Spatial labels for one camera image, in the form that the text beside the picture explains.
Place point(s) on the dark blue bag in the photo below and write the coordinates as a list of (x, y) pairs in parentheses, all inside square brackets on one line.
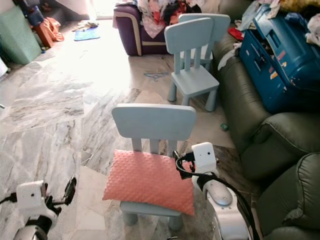
[(32, 14)]

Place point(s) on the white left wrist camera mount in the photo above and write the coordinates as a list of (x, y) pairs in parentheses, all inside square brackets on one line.
[(30, 197)]

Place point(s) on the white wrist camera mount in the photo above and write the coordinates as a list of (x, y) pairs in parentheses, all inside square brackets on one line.
[(30, 197), (204, 157)]

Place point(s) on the light blue plastic child chair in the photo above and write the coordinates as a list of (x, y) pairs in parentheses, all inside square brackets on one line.
[(218, 22), (152, 122), (187, 35)]

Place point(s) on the pale blue cloth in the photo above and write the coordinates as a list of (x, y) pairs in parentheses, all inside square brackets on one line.
[(252, 14)]

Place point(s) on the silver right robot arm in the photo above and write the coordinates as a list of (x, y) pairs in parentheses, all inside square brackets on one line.
[(222, 205)]

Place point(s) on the pile of mixed clothes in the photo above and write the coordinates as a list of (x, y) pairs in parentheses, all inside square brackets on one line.
[(152, 17)]

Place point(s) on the blue clothes hanger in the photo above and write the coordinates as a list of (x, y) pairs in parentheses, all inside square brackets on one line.
[(155, 76)]

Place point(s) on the pink dotted plush pillow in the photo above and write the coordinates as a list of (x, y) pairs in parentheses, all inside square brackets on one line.
[(147, 180)]

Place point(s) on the grey crumpled cloth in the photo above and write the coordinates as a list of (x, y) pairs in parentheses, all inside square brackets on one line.
[(87, 25)]

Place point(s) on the blue hard-shell suitcase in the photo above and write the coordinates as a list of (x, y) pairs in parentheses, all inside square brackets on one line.
[(275, 75)]

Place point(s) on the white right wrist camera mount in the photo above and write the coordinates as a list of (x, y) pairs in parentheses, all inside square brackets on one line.
[(204, 157)]

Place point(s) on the dark green leather sofa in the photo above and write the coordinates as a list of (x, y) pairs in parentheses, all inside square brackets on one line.
[(240, 110)]

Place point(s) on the mint green ribbed box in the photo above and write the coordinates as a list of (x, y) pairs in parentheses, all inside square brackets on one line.
[(17, 35)]

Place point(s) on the yellow cloth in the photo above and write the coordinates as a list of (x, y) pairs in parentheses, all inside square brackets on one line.
[(300, 5)]

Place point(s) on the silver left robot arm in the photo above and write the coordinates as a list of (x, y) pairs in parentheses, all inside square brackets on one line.
[(34, 230)]

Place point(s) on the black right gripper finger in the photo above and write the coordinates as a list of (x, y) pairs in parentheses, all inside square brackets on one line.
[(178, 160)]

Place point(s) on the purple armchair with beige trim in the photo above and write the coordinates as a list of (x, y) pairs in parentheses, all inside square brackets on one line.
[(150, 47)]

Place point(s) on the blue cloth mat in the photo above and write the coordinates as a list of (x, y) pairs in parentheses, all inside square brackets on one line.
[(86, 35)]

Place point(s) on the orange bag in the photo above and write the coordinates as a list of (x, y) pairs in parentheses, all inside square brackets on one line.
[(50, 31)]

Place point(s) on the red cloth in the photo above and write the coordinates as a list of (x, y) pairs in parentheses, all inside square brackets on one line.
[(236, 33)]

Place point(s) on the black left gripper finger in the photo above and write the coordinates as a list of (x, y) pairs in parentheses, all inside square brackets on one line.
[(71, 190)]

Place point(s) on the small green ball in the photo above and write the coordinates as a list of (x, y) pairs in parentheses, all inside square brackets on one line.
[(224, 127)]

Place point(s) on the white cloth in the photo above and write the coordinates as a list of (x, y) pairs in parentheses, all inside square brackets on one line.
[(229, 56)]

